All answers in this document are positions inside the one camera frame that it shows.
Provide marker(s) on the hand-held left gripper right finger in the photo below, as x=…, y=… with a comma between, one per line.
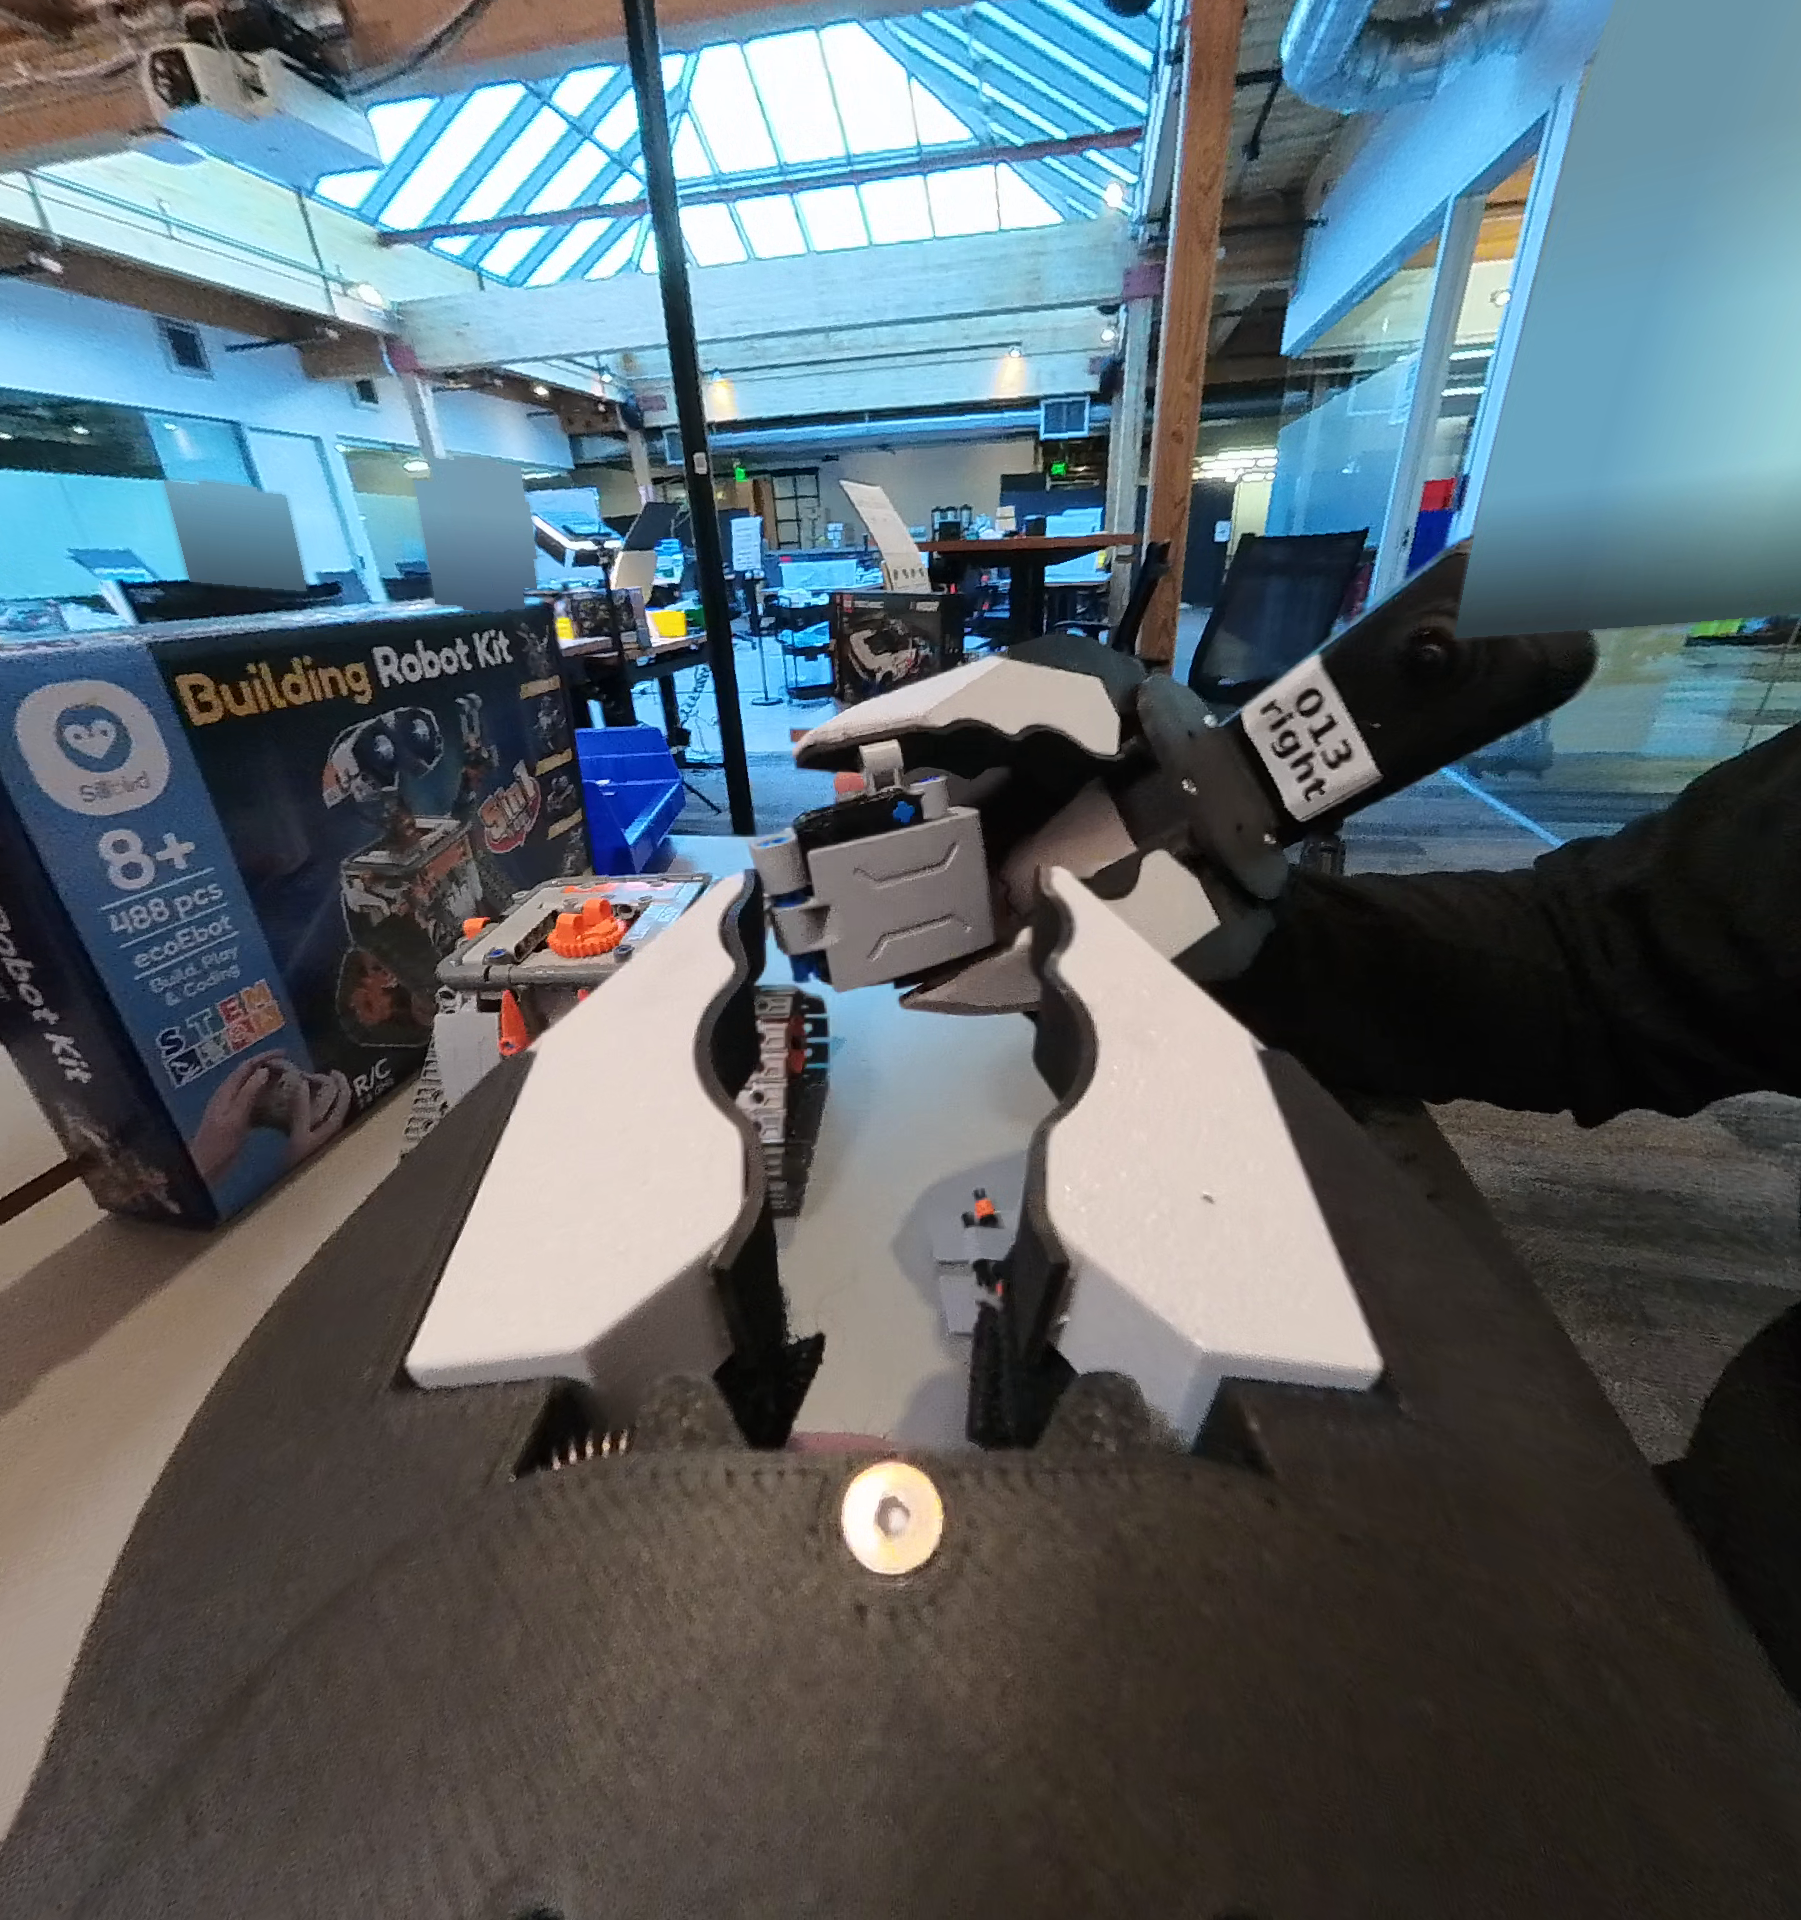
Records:
x=1200, y=1202

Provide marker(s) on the silver ventilation duct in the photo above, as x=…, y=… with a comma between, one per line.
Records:
x=1410, y=45

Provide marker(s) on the white ceiling projector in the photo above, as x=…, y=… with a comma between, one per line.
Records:
x=264, y=107

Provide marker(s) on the blue robot kit box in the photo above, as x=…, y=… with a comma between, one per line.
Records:
x=242, y=871

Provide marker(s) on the wooden post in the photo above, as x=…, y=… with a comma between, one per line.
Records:
x=1187, y=302

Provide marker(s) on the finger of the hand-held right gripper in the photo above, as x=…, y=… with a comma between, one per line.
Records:
x=976, y=714
x=1127, y=916

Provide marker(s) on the black printed box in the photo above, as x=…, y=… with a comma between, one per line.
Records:
x=896, y=647

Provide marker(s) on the blue plastic bin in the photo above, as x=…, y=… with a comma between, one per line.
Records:
x=631, y=796

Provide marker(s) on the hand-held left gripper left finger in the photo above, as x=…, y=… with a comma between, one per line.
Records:
x=587, y=1202

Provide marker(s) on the blue connector pin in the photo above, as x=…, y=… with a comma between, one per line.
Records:
x=889, y=798

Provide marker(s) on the black office chair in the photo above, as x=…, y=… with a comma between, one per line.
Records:
x=1275, y=615

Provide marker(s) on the grey orange tracked toy robot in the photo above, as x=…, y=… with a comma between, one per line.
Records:
x=587, y=961

